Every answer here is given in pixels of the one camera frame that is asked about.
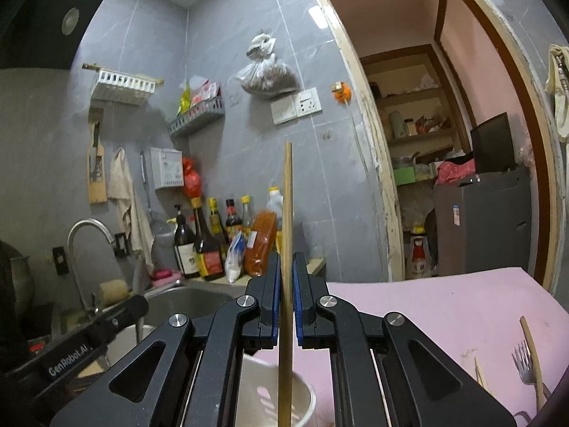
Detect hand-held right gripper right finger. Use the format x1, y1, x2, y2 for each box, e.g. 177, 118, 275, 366
293, 252, 519, 427

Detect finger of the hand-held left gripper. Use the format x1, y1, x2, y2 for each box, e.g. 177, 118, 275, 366
86, 294, 150, 337

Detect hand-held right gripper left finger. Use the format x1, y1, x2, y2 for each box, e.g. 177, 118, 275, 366
49, 252, 283, 427

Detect wooden chopstick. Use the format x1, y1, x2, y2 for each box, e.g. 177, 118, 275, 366
276, 142, 295, 427
473, 357, 488, 393
519, 315, 551, 412

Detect white plastic utensil holder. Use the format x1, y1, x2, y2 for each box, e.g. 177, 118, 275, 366
239, 350, 319, 427

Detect metal fork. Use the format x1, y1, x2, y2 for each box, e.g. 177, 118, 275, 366
511, 340, 535, 386

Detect beige scrub sponge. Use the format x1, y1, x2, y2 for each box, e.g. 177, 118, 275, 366
100, 280, 130, 308

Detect orange chili powder bag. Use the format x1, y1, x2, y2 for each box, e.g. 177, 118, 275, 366
243, 210, 277, 277

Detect white blue seasoning bag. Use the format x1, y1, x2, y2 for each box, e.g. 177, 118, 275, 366
224, 231, 248, 284

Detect large dark soy sauce bottle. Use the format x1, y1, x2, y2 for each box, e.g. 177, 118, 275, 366
191, 196, 225, 281

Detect curved metal faucet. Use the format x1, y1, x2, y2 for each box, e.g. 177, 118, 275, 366
67, 218, 115, 317

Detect clear yellow cap bottle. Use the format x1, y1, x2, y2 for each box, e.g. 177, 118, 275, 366
239, 195, 254, 236

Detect red cap sauce bottle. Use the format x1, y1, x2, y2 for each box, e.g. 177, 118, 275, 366
224, 199, 243, 242

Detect dark pump bottle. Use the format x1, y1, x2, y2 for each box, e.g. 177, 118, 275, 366
172, 205, 200, 279

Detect cooking oil jug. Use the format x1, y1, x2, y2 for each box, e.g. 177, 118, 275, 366
265, 186, 286, 255

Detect olive yellow cap bottle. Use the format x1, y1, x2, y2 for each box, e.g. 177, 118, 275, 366
207, 197, 230, 250

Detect wooden cutting board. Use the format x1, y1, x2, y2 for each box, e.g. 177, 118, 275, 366
87, 109, 109, 204

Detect white bottle red label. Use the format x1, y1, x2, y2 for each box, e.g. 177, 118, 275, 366
406, 226, 435, 279

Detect hanging beige dish cloth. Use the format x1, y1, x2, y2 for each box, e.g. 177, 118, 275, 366
107, 147, 154, 259

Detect hanging metal strainer ladle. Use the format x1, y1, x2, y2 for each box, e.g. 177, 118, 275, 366
139, 151, 154, 232

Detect pink table mat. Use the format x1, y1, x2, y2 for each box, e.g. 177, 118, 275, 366
257, 267, 557, 427

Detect red plastic bag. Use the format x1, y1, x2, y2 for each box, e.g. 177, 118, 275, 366
182, 157, 202, 199

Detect red cloth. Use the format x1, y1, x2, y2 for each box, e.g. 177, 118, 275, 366
435, 155, 479, 186

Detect red white snack packet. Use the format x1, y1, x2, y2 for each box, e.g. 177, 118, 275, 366
191, 80, 222, 110

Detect wooden shelf unit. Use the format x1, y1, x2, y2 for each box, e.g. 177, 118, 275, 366
360, 44, 472, 232

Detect yellow green snack packet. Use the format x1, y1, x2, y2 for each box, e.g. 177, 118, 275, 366
178, 82, 192, 117

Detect hanging clear plastic bag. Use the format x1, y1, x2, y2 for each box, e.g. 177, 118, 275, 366
234, 33, 300, 98

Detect black range hood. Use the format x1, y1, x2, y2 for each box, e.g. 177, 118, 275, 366
0, 0, 128, 72

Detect hanging cream rubber gloves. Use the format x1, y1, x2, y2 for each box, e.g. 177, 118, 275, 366
545, 44, 569, 143

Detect white plastic wall box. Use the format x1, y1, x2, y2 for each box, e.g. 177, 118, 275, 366
150, 146, 185, 190

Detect wooden door frame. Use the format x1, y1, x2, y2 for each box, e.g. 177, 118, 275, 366
301, 0, 566, 295

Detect white wall switch plate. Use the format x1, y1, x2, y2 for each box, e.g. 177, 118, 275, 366
271, 95, 298, 126

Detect grey wall basket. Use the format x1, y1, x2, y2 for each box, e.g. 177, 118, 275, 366
167, 98, 225, 139

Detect white wall socket plate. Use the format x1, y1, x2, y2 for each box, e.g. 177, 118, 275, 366
294, 88, 322, 117

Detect orange wall hook ornament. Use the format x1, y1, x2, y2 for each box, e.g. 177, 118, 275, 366
331, 80, 352, 106

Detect white slotted wall rack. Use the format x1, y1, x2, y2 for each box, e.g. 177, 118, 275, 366
91, 68, 164, 106

